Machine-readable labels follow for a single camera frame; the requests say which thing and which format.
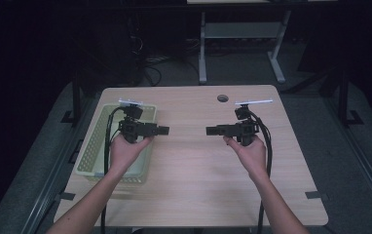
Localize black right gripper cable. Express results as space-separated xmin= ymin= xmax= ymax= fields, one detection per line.
xmin=246 ymin=109 xmax=274 ymax=234

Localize black metal stand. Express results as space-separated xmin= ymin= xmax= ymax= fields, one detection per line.
xmin=60 ymin=72 xmax=82 ymax=125
xmin=336 ymin=69 xmax=365 ymax=129

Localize grey metal rail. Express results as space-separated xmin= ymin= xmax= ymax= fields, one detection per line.
xmin=19 ymin=96 xmax=95 ymax=234
xmin=323 ymin=96 xmax=372 ymax=215

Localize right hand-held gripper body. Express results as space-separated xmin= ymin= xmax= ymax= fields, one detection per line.
xmin=220 ymin=98 xmax=274 ymax=146

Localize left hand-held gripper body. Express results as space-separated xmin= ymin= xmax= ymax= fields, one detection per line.
xmin=118 ymin=98 xmax=159 ymax=144

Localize white metal table frame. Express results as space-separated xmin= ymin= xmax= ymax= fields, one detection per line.
xmin=187 ymin=0 xmax=338 ymax=85

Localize pale yellow plastic basket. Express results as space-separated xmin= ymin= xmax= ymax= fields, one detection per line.
xmin=74 ymin=102 xmax=158 ymax=184

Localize person's right hand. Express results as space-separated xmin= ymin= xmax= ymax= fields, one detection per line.
xmin=223 ymin=135 xmax=268 ymax=179

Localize tangled floor cables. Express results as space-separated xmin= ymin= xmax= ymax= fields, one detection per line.
xmin=129 ymin=35 xmax=202 ymax=88

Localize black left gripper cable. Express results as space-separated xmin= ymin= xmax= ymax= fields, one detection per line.
xmin=100 ymin=106 xmax=126 ymax=234

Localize person's left hand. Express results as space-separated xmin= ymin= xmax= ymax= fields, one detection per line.
xmin=109 ymin=134 xmax=155 ymax=174

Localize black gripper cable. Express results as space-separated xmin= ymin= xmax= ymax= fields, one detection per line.
xmin=246 ymin=109 xmax=274 ymax=234
xmin=100 ymin=106 xmax=126 ymax=234

